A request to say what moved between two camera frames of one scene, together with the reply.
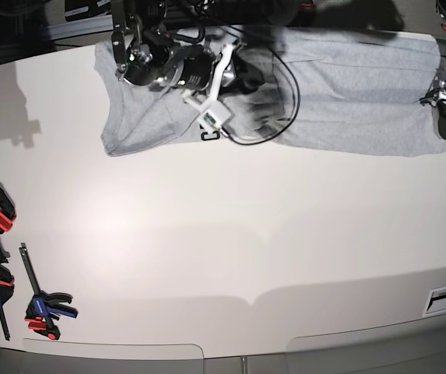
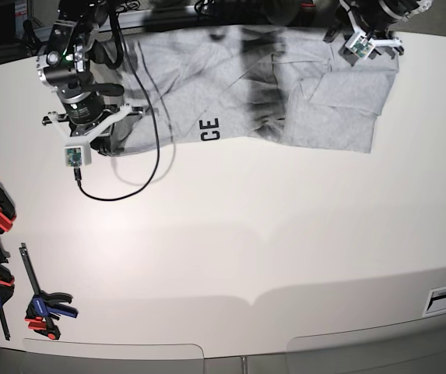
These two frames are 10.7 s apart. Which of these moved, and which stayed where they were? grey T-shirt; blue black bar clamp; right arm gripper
Moved: right arm gripper; grey T-shirt
Stayed: blue black bar clamp
